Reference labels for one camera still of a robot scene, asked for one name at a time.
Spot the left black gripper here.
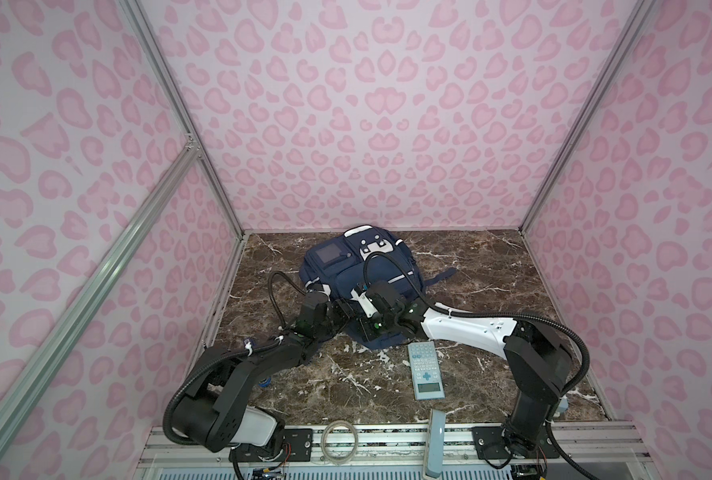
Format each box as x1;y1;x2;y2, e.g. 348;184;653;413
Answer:
315;297;361;341

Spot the navy blue student backpack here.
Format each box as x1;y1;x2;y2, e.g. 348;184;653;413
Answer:
299;225;457;350

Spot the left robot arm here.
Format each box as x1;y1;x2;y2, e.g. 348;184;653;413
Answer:
162;291;353;458

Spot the light green calculator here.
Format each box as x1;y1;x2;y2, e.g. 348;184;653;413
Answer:
408;341;445;401

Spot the teal pencil pouch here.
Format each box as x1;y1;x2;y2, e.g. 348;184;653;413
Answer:
554;396;569;417

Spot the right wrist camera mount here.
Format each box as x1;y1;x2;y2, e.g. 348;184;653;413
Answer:
351;289;378;318

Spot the black corrugated cable right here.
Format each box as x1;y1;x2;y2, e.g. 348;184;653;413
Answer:
363;250;603;480

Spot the black corrugated cable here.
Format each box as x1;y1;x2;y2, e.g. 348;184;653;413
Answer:
363;250;603;480
162;271;315;446

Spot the coiled white cable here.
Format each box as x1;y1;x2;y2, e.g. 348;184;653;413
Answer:
320;420;360;465

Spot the grey-blue bar on rail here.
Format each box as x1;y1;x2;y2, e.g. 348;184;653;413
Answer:
423;409;446;479

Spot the black corrugated cable left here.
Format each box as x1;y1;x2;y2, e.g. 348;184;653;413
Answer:
162;271;315;446

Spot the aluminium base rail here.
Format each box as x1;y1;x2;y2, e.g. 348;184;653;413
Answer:
133;421;660;479

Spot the aluminium frame strut left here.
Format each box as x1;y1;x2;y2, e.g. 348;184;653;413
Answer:
0;142;202;460

